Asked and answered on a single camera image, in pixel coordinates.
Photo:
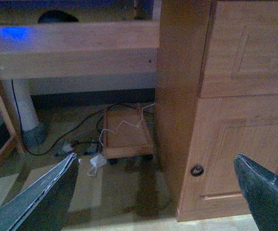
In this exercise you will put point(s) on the black ring cabinet handle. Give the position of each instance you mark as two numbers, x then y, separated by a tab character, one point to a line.
197	171

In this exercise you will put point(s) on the white power adapter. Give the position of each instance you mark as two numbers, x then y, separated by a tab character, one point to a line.
97	162

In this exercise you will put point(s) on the wooden rolling stand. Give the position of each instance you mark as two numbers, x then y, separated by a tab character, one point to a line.
125	133

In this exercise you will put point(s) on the dark grey computer mouse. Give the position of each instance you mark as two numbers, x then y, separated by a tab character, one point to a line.
57	16

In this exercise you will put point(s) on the wooden desk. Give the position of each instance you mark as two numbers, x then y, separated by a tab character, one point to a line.
216	96

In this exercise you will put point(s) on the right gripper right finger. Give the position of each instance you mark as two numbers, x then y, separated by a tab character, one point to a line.
259	187

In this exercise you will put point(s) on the white pipe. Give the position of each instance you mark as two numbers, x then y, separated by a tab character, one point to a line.
18	92

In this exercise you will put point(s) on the white power strip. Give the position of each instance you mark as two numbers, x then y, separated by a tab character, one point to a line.
66	148

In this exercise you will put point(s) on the wooden pull-out keyboard tray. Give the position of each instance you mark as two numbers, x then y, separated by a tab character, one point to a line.
78	49

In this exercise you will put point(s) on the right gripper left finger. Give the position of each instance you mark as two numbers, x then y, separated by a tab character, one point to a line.
43	206

